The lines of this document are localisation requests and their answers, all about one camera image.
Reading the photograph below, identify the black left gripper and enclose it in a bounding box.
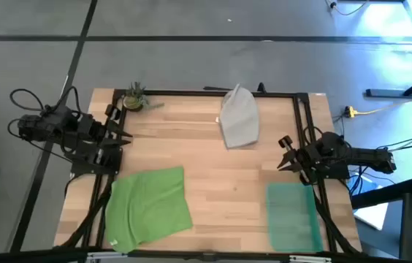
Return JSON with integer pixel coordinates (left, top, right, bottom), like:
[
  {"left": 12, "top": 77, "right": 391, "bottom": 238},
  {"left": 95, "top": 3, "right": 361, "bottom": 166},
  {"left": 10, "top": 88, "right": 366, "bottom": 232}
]
[{"left": 96, "top": 104, "right": 134, "bottom": 151}]

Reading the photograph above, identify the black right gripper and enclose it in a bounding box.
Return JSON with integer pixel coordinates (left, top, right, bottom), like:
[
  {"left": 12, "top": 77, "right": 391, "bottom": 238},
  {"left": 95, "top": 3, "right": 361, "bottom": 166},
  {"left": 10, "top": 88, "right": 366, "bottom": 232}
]
[{"left": 277, "top": 134, "right": 322, "bottom": 184}]

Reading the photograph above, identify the grey microfiber towel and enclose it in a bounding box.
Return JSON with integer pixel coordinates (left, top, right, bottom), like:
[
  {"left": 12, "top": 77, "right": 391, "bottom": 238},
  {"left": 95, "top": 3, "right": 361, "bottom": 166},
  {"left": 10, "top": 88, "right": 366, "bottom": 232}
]
[{"left": 219, "top": 83, "right": 260, "bottom": 150}]

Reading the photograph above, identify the green microfiber towel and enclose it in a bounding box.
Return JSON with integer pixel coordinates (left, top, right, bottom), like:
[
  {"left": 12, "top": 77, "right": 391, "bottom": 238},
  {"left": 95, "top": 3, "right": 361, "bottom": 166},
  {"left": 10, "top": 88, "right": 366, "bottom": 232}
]
[{"left": 104, "top": 166, "right": 194, "bottom": 254}]

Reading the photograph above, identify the teal plastic basket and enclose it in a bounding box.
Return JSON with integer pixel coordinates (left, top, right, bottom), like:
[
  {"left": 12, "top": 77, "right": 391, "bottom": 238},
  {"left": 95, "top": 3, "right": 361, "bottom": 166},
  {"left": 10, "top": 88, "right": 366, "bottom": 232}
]
[{"left": 266, "top": 182, "right": 324, "bottom": 254}]

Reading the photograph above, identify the potted succulent plant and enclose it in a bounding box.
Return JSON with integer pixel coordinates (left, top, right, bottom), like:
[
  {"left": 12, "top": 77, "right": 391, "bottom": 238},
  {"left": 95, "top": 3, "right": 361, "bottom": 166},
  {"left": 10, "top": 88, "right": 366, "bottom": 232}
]
[{"left": 121, "top": 81, "right": 165, "bottom": 113}]

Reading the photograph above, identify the white sheet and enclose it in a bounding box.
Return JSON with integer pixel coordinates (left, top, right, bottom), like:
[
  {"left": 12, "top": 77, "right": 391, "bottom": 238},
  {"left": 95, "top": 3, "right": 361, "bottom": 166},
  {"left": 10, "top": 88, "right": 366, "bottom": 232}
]
[{"left": 354, "top": 202, "right": 389, "bottom": 231}]

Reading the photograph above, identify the black desk bar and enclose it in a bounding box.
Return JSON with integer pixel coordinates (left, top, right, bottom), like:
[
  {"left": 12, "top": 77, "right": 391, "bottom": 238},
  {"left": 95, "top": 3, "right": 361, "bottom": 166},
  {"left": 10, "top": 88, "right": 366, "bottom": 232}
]
[{"left": 351, "top": 177, "right": 412, "bottom": 210}]

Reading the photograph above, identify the black desk foot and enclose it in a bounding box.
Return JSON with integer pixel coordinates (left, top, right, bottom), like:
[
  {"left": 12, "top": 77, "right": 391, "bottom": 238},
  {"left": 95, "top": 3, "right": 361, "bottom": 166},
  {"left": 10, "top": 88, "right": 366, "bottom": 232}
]
[{"left": 365, "top": 67, "right": 412, "bottom": 99}]

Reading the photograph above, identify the black front beam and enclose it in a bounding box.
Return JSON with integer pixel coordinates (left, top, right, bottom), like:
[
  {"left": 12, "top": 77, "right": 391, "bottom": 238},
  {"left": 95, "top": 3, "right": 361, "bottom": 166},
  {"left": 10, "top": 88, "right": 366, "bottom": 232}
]
[{"left": 0, "top": 247, "right": 412, "bottom": 263}]

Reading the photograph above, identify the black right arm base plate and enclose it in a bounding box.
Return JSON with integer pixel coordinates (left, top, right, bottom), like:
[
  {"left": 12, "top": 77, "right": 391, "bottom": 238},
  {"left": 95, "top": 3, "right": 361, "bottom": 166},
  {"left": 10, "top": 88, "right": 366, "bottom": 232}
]
[{"left": 315, "top": 166, "right": 351, "bottom": 180}]

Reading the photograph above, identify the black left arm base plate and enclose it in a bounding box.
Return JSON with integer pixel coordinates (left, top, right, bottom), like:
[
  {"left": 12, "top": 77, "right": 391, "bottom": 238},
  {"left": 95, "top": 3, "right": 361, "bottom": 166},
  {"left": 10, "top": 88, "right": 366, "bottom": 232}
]
[{"left": 69, "top": 145, "right": 123, "bottom": 176}]

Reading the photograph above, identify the yellow power plug with cable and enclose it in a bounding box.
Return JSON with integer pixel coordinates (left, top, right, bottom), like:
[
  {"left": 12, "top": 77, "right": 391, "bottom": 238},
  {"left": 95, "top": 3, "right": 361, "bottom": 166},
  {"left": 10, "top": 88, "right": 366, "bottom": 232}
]
[{"left": 343, "top": 89, "right": 412, "bottom": 118}]

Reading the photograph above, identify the black aluminium table frame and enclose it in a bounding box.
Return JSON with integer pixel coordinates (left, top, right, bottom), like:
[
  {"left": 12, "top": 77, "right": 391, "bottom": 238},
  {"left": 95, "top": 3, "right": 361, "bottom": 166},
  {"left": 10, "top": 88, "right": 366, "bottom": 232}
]
[{"left": 54, "top": 88, "right": 363, "bottom": 256}]

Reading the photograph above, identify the silver bracket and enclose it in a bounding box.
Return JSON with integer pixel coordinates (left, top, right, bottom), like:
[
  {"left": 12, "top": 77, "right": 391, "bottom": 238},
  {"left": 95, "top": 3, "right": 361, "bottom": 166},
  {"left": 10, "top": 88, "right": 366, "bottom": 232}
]
[
  {"left": 85, "top": 251, "right": 134, "bottom": 263},
  {"left": 289, "top": 254, "right": 333, "bottom": 263}
]

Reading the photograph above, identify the tan cable with black plug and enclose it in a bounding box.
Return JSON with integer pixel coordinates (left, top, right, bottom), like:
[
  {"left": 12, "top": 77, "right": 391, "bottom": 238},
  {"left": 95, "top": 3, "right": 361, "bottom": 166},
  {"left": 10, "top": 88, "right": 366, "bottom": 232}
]
[{"left": 324, "top": 0, "right": 370, "bottom": 17}]

